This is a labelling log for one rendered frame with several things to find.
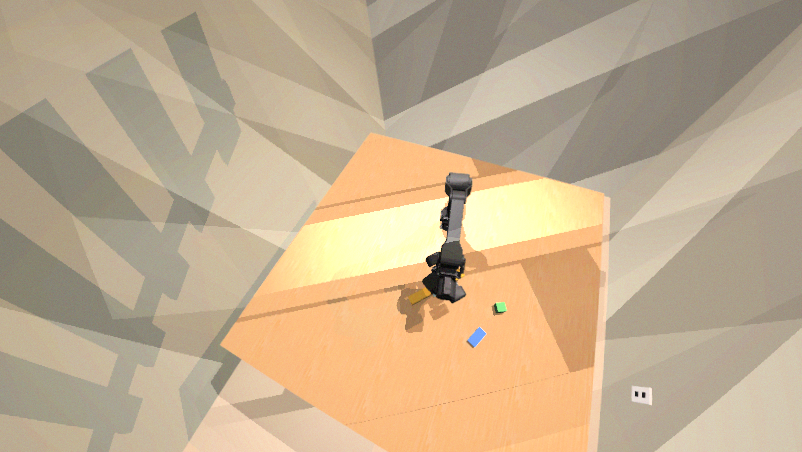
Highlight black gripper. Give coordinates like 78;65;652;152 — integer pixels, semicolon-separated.
426;252;467;304

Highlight yellow bar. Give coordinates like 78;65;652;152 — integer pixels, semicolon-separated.
408;274;465;306

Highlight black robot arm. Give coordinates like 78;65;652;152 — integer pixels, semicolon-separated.
422;172;473;301

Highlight blue rectangular block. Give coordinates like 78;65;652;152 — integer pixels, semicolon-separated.
467;327;487;347

